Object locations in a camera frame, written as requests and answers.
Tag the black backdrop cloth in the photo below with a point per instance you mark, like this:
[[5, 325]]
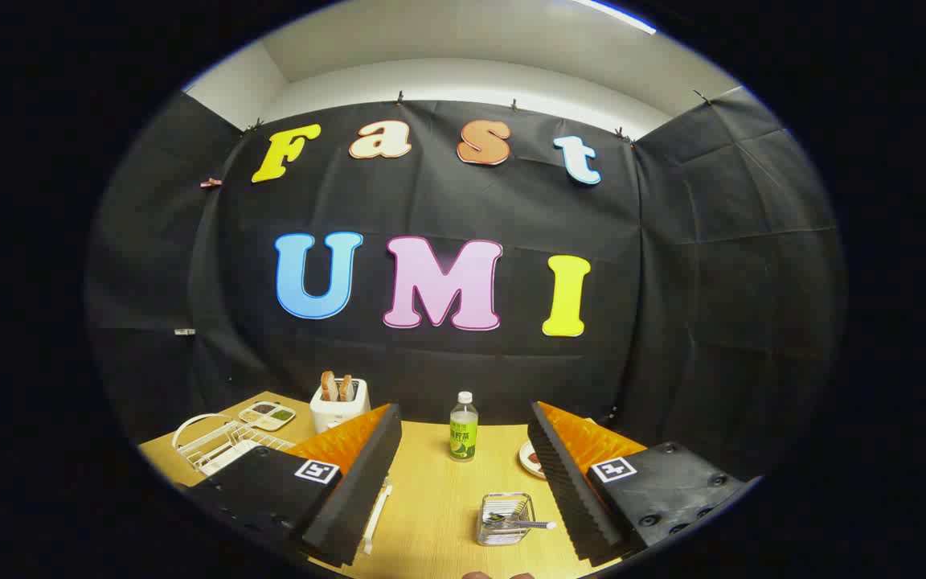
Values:
[[431, 201]]

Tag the white toaster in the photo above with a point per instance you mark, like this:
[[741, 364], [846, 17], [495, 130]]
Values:
[[334, 416]]

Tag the green tea bottle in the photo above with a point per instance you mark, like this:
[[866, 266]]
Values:
[[463, 438]]

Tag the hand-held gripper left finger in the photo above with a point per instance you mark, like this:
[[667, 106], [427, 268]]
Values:
[[350, 490]]

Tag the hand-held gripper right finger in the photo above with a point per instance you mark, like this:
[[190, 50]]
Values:
[[563, 490]]

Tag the red meat piece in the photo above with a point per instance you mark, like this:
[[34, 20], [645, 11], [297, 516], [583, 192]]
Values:
[[534, 461]]

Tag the white plate with meat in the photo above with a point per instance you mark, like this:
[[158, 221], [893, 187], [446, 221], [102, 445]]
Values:
[[526, 468]]

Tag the white divided snack tray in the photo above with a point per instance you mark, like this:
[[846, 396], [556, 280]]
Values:
[[266, 415]]

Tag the toasted bread slice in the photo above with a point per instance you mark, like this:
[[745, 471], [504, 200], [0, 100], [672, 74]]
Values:
[[346, 388], [329, 386]]

